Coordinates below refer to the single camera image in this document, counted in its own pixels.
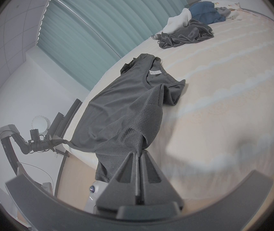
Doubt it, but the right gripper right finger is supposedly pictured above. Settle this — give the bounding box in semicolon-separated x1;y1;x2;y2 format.
139;151;185;211

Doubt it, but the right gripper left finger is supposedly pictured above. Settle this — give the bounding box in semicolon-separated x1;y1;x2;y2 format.
96;151;140;216

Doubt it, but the black T-shirt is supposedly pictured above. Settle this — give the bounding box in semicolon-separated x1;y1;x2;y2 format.
53;53;186;183

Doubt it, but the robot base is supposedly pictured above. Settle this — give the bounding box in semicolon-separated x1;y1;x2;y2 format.
85;180;109;212

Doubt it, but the bed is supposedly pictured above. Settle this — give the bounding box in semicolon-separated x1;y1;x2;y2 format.
55;0;274;200

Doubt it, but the pile of clothes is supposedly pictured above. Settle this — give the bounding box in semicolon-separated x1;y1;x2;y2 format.
163;1;242;33

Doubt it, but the blue-green curtain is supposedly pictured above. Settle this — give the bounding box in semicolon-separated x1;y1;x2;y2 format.
36;0;123;92
54;0;195;57

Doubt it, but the black satin garment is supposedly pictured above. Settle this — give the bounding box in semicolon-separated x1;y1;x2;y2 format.
151;18;215;49

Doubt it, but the white printed pillow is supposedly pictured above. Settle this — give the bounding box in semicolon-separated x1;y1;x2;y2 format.
213;0;241;10

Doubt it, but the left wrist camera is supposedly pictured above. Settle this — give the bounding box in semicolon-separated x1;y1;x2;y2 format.
29;128;40;142

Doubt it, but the white round wall fixture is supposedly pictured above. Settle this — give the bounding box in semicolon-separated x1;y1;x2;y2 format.
32;115;49;135

